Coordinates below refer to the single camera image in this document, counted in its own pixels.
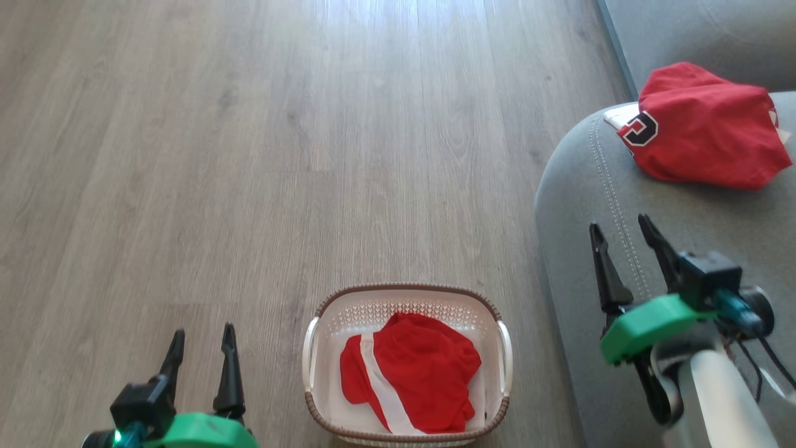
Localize camera cable teal plug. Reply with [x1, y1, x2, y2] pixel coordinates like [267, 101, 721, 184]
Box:
[715, 288, 796, 400]
[115, 423, 145, 448]

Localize left camera cable teal plug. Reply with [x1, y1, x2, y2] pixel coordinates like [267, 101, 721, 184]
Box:
[115, 423, 145, 448]

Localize white plastic laundry basket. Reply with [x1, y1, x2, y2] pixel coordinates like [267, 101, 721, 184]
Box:
[302, 284, 514, 447]

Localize red jersey with number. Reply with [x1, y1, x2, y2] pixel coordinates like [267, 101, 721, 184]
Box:
[604, 61, 794, 190]

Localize grey fabric sofa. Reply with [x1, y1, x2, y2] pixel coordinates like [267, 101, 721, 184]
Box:
[535, 0, 796, 448]

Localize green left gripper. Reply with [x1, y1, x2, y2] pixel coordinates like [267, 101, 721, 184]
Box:
[144, 322, 259, 448]

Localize right camera cable teal plug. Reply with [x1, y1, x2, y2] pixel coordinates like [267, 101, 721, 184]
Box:
[715, 288, 796, 400]

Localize red shorts with white stripe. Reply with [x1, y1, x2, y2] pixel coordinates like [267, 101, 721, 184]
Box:
[340, 312, 483, 435]

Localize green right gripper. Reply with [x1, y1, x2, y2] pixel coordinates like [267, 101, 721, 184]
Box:
[589, 214, 717, 366]

